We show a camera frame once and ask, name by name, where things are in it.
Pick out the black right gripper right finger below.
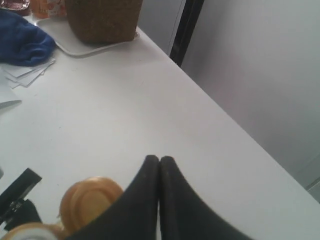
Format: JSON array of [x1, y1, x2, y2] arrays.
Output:
[[159, 156, 250, 240]]

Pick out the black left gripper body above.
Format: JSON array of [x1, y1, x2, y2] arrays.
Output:
[[0, 199, 42, 231]]

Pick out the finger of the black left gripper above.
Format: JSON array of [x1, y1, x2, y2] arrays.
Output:
[[0, 167, 43, 226]]

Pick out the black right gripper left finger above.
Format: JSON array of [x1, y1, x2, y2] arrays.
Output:
[[67, 155, 160, 240]]

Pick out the dark soy sauce bottle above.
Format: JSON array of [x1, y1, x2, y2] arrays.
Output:
[[2, 176, 123, 240]]

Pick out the white paper sheets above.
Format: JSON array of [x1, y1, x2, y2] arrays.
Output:
[[0, 57, 56, 89]]

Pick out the blue cloth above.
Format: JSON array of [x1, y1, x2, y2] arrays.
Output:
[[0, 9, 56, 67]]

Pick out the orange printed package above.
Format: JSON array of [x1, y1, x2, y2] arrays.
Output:
[[30, 0, 66, 19]]

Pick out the red foil package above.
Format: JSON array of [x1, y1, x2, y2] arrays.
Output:
[[0, 0, 30, 11]]

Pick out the brown woven basket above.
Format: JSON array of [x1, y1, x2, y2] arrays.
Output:
[[65, 0, 143, 44]]

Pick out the dark vertical post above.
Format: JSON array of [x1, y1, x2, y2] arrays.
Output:
[[169, 0, 205, 67]]

